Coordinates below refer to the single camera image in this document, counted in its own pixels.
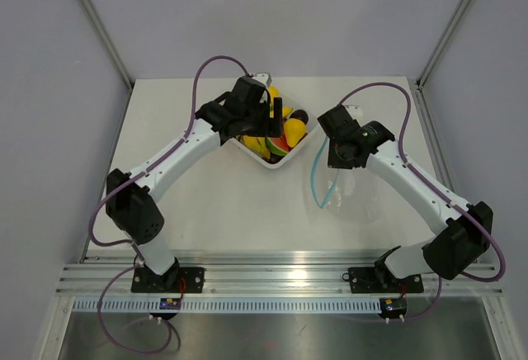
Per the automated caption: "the yellow lemon toy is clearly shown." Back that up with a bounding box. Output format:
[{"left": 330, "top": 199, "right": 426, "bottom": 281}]
[{"left": 268, "top": 86, "right": 279, "bottom": 98}]

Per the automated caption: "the clear zip bag teal zipper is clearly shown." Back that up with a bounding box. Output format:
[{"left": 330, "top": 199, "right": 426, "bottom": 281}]
[{"left": 309, "top": 137, "right": 381, "bottom": 225}]

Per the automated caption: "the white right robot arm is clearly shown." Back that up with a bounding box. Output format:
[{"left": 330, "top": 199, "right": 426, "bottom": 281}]
[{"left": 318, "top": 105, "right": 493, "bottom": 291}]

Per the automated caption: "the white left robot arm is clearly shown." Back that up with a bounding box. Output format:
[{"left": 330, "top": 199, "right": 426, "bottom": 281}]
[{"left": 105, "top": 73, "right": 282, "bottom": 293}]

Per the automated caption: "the yellow banana toy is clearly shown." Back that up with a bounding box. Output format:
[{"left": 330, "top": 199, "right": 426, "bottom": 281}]
[
  {"left": 282, "top": 107, "right": 293, "bottom": 119},
  {"left": 242, "top": 135, "right": 271, "bottom": 159}
]

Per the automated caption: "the watermelon slice toy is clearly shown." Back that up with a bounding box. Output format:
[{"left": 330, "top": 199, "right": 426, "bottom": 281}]
[{"left": 266, "top": 135, "right": 290, "bottom": 157}]

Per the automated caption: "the dark purple passionfruit toy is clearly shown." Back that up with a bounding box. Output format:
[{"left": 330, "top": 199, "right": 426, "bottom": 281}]
[{"left": 290, "top": 109, "right": 309, "bottom": 125}]

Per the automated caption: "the white perforated plastic basket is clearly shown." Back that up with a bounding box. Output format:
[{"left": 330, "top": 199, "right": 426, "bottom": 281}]
[{"left": 229, "top": 91, "right": 317, "bottom": 169}]

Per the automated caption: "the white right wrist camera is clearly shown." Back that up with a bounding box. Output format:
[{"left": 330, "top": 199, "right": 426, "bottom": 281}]
[{"left": 345, "top": 105, "right": 364, "bottom": 119}]

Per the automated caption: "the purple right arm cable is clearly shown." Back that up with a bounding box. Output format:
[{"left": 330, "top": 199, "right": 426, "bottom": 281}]
[{"left": 329, "top": 82, "right": 507, "bottom": 324}]

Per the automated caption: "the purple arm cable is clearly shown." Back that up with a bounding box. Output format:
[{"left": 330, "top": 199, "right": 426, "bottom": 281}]
[
  {"left": 329, "top": 82, "right": 507, "bottom": 324},
  {"left": 88, "top": 54, "right": 252, "bottom": 355}
]

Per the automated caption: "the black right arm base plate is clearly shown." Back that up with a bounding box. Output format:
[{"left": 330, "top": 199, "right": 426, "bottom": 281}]
[{"left": 342, "top": 267, "right": 424, "bottom": 294}]

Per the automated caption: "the right aluminium frame post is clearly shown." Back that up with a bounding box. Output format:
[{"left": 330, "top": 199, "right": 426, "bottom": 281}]
[{"left": 416, "top": 0, "right": 474, "bottom": 92}]

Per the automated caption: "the aluminium frame post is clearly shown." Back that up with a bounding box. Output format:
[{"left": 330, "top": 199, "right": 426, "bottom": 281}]
[
  {"left": 416, "top": 0, "right": 474, "bottom": 92},
  {"left": 78, "top": 0, "right": 134, "bottom": 94}
]

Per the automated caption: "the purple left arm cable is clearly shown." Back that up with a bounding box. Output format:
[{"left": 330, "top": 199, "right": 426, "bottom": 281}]
[{"left": 88, "top": 54, "right": 252, "bottom": 355}]

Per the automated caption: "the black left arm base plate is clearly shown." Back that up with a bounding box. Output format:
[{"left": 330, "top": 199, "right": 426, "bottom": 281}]
[{"left": 130, "top": 267, "right": 205, "bottom": 294}]

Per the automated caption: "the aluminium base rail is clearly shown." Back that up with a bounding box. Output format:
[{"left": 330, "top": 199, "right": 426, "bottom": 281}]
[{"left": 55, "top": 250, "right": 502, "bottom": 299}]

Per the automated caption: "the left aluminium frame post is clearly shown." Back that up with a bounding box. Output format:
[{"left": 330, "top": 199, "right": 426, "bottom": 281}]
[{"left": 78, "top": 0, "right": 134, "bottom": 94}]

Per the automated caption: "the white slotted cable duct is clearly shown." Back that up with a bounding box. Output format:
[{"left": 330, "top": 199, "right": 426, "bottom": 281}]
[{"left": 73, "top": 296, "right": 381, "bottom": 315}]

